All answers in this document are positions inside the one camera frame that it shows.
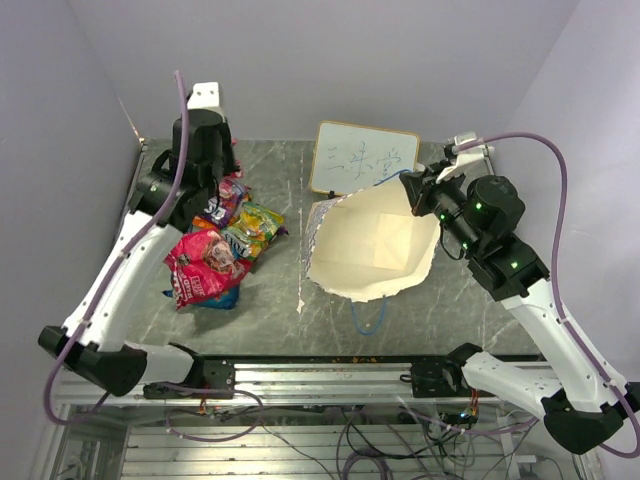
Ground yellow green snack packet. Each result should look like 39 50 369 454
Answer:
220 202 286 262

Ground loose cables under frame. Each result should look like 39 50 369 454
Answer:
164 399 551 480

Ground red snack packet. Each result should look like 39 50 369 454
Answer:
163 230 252 310

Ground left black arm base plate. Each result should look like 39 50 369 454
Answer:
143 360 235 400

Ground blue checkered paper bag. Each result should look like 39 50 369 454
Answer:
303 168 441 335

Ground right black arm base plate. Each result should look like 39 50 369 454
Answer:
399 363 471 399

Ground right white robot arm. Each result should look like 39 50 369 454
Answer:
400 172 639 455

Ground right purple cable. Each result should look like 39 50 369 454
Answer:
399 131 640 459

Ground small whiteboard on stand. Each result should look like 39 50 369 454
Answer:
309 121 420 195

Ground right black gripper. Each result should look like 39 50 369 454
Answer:
400 159 481 255

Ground small red candy packet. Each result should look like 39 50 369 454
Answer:
231 161 245 179

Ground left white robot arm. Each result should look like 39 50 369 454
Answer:
38 107 239 397

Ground purple snack packet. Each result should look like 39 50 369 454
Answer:
192 177 251 230

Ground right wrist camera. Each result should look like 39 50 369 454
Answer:
436 132 495 184

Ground blue candy packet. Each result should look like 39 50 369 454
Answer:
197 285 240 310

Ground aluminium mounting rail frame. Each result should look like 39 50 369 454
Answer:
32 355 603 479

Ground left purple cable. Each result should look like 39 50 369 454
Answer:
43 69 266 442

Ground purple cable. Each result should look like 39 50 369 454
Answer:
399 131 640 459
43 69 266 442

